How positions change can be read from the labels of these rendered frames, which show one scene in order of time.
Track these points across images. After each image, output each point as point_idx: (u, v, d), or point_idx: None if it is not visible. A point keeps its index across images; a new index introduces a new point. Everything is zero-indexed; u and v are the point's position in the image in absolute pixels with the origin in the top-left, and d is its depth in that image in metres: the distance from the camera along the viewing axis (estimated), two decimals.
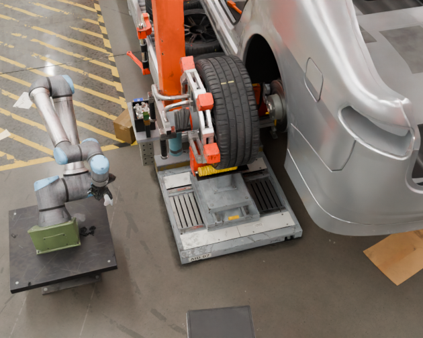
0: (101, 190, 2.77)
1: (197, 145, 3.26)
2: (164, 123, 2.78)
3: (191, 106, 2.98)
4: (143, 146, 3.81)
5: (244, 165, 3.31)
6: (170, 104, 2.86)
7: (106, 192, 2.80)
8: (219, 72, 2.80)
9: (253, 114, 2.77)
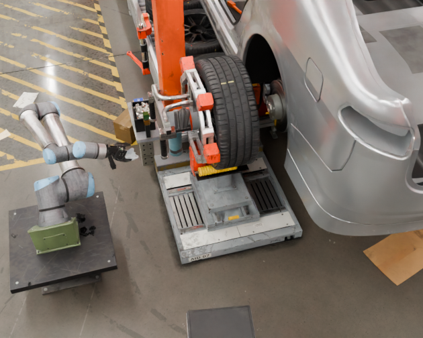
0: None
1: (197, 145, 3.26)
2: (164, 123, 2.78)
3: (191, 106, 2.98)
4: (143, 146, 3.81)
5: (244, 165, 3.31)
6: (170, 104, 2.87)
7: None
8: (219, 72, 2.80)
9: (253, 114, 2.77)
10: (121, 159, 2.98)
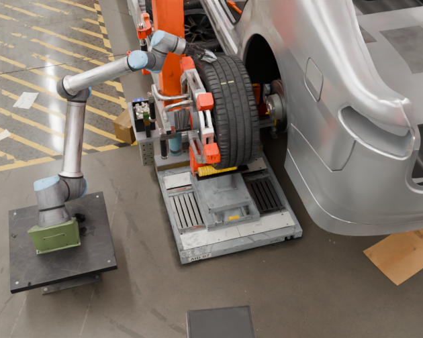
0: (195, 47, 2.79)
1: (197, 145, 3.26)
2: (164, 123, 2.78)
3: (191, 106, 2.98)
4: (143, 146, 3.81)
5: (244, 165, 3.31)
6: (170, 104, 2.87)
7: (200, 46, 2.81)
8: (219, 72, 2.80)
9: (253, 114, 2.77)
10: None
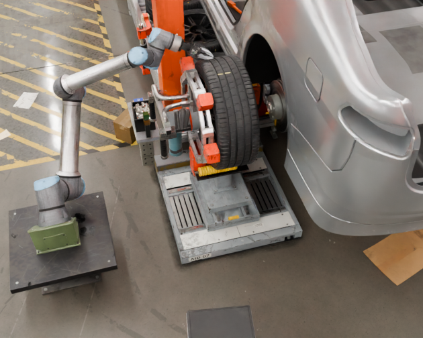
0: (191, 45, 2.86)
1: (197, 145, 3.26)
2: (164, 123, 2.78)
3: (191, 106, 2.98)
4: (143, 146, 3.81)
5: (244, 165, 3.31)
6: (170, 104, 2.87)
7: (197, 44, 2.89)
8: (216, 65, 2.84)
9: (251, 102, 2.76)
10: None
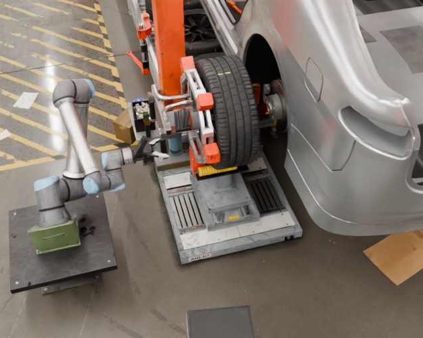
0: (143, 157, 2.88)
1: (197, 145, 3.26)
2: (164, 123, 2.78)
3: (191, 106, 2.98)
4: None
5: (244, 165, 3.31)
6: (170, 104, 2.87)
7: (149, 155, 2.86)
8: (216, 65, 2.84)
9: (251, 102, 2.76)
10: (149, 145, 2.89)
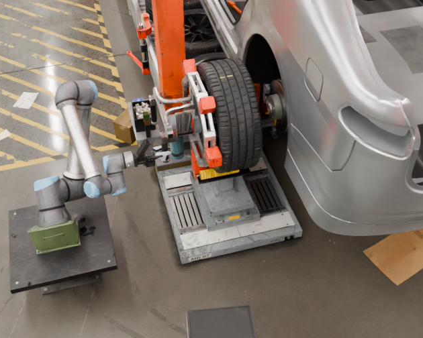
0: (145, 160, 2.86)
1: (198, 148, 3.24)
2: (165, 126, 2.76)
3: (193, 109, 2.96)
4: None
5: (246, 168, 3.29)
6: (172, 108, 2.85)
7: (150, 158, 2.84)
8: (218, 68, 2.82)
9: (254, 106, 2.74)
10: (150, 149, 2.87)
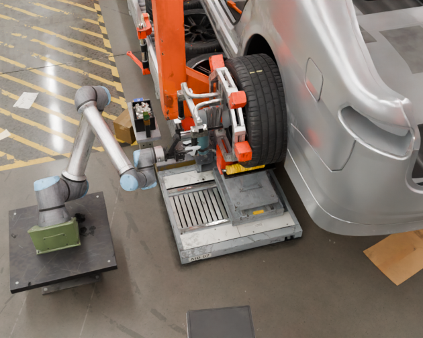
0: (174, 155, 2.89)
1: (224, 143, 3.27)
2: (196, 121, 2.79)
3: (221, 104, 3.00)
4: (143, 146, 3.81)
5: (270, 163, 3.32)
6: (201, 102, 2.88)
7: (180, 153, 2.87)
8: (247, 63, 2.86)
9: (283, 100, 2.77)
10: (180, 143, 2.90)
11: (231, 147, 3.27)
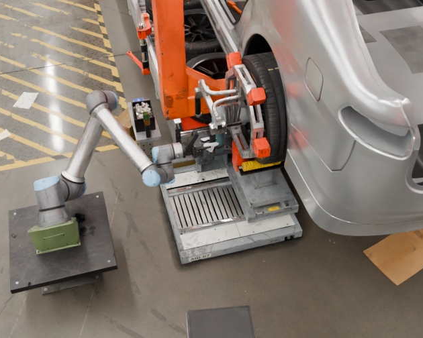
0: (193, 151, 2.91)
1: (240, 140, 3.29)
2: (215, 117, 2.81)
3: (238, 101, 3.02)
4: (143, 146, 3.81)
5: None
6: (220, 100, 2.90)
7: (199, 149, 2.89)
8: (266, 60, 2.87)
9: None
10: (199, 140, 2.92)
11: (248, 144, 3.29)
